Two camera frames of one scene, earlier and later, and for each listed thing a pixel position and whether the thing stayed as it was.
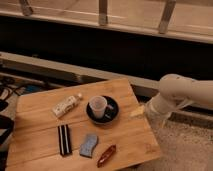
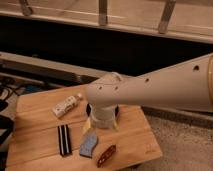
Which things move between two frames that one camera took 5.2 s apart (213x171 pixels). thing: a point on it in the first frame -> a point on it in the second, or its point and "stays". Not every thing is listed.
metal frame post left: [26, 8] stays
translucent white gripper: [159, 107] -> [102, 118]
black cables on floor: [10, 85] stays
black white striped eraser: [65, 140] stays
